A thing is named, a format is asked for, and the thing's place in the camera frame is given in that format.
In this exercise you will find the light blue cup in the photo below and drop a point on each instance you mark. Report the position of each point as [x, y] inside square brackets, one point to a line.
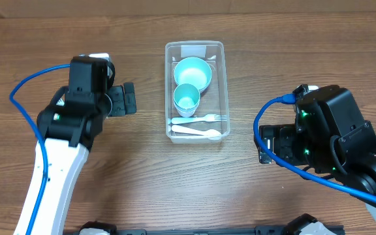
[186, 104]

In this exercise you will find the light blue bowl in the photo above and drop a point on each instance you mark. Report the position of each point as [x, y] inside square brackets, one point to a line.
[200, 83]

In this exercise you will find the teal green cup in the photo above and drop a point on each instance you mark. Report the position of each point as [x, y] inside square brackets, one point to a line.
[186, 90]

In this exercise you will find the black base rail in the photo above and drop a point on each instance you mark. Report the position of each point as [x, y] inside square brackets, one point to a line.
[304, 224]

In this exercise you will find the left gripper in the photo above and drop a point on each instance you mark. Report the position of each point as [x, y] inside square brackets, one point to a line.
[121, 108]

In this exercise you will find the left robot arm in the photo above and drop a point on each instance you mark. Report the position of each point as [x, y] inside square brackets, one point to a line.
[48, 198]

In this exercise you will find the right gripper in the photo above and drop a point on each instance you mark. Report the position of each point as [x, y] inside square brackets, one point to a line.
[280, 136]

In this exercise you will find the clear plastic container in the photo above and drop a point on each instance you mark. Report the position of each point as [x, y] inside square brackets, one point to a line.
[214, 100]

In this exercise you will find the pink cup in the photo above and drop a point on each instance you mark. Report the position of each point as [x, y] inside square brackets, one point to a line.
[185, 113]

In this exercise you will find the light blue plastic fork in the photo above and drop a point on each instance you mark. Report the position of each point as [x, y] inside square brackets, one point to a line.
[206, 118]

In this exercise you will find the teal bowl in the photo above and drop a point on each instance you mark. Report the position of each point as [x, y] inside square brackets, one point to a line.
[192, 67]

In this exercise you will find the white plastic spoon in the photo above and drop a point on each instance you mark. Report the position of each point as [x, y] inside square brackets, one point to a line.
[186, 130]

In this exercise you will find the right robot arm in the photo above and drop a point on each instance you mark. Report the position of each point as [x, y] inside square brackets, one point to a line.
[329, 143]

